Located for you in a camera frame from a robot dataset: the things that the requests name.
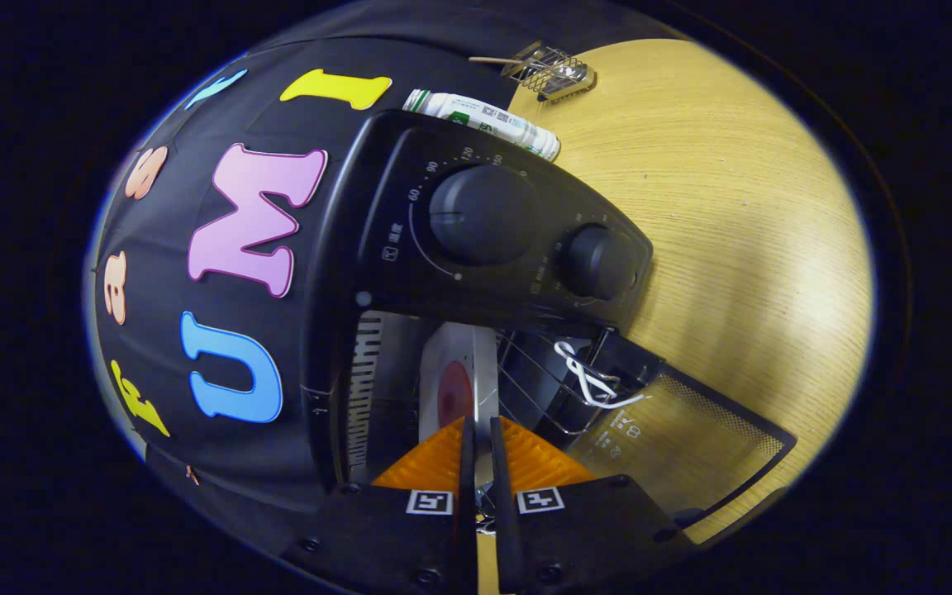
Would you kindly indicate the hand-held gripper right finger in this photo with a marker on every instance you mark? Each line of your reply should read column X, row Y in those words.
column 575, row 537

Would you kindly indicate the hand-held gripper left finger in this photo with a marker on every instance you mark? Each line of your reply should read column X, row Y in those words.
column 410, row 545

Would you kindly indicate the pink round food slice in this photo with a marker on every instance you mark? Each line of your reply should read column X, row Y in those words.
column 453, row 392

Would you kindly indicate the white square plate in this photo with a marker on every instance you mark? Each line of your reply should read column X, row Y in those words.
column 443, row 347

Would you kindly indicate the black toaster oven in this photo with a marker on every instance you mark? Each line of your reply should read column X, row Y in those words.
column 525, row 198

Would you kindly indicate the metal oven rack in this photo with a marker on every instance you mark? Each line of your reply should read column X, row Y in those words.
column 538, row 388

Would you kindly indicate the small red clip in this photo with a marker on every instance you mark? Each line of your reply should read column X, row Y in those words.
column 192, row 475

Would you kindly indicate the white plastic bottle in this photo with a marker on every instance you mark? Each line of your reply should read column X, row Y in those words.
column 484, row 120

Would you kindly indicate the wooden stick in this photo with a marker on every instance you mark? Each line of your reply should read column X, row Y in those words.
column 488, row 59

